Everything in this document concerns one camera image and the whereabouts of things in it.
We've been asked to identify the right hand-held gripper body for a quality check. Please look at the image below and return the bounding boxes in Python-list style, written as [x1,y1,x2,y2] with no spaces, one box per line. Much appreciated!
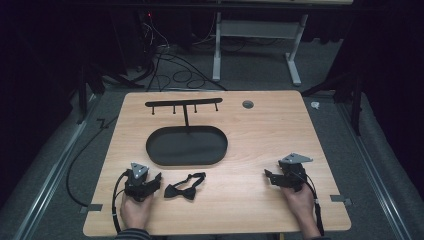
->
[278,152,315,194]

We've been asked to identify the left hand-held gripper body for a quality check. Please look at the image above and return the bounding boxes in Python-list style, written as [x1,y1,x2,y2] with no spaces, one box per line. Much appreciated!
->
[124,162,153,203]

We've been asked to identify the black bow tie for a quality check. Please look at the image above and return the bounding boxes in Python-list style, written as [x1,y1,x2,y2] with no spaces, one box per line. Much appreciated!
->
[163,171,207,202]

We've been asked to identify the black hook stand with tray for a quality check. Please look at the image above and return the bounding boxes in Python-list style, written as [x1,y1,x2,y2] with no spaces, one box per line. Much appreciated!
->
[144,97,230,167]

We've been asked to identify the person's left hand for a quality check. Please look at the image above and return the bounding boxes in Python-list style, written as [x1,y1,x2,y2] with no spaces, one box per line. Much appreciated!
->
[119,193,155,231]

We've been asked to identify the person's right hand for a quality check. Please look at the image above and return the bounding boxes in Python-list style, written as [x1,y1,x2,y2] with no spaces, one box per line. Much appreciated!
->
[281,183,317,228]

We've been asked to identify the grey tape strip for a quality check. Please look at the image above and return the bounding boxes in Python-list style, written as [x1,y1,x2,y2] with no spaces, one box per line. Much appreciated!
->
[329,194,353,206]
[79,203,104,215]

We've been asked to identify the black tripod stand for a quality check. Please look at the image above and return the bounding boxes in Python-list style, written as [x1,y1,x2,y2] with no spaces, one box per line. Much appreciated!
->
[68,61,146,125]
[300,71,365,137]

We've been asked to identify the left hand-held gripper black cable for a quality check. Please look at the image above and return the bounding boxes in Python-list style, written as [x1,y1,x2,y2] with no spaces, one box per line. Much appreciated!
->
[111,169,131,234]

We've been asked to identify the hand-held gripper black cable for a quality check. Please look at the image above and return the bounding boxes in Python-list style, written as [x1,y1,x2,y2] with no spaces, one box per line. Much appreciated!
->
[298,171,325,237]
[111,169,131,234]

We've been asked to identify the right hand-held gripper black cable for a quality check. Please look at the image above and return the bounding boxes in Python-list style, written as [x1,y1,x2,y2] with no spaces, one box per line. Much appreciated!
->
[298,171,325,237]

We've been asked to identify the black floor cable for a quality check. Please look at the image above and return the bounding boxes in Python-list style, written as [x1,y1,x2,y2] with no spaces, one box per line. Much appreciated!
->
[65,114,119,208]

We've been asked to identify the metal floor rail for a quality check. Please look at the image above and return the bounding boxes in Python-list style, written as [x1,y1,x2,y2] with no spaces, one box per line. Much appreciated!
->
[12,93,98,240]
[335,102,415,240]

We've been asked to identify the tangle of black floor cables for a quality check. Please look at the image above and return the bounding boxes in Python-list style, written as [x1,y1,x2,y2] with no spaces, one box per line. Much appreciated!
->
[134,13,229,93]

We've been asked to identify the white metal desk frame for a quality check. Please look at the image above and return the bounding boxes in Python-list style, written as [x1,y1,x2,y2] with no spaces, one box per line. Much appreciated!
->
[211,11,310,87]

